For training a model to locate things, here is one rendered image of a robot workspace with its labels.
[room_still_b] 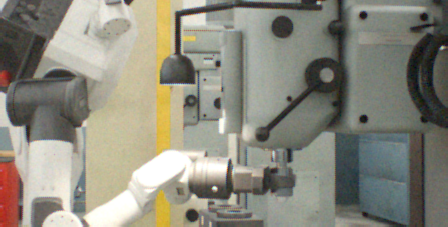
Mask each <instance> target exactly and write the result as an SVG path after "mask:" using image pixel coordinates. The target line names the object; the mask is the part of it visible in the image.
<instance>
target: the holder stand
mask: <svg viewBox="0 0 448 227"><path fill-rule="evenodd" d="M199 227H263V219H262V218H259V217H257V216H256V215H253V214H252V211H251V210H247V209H243V206H240V205H234V204H217V205H211V206H208V209H199Z"/></svg>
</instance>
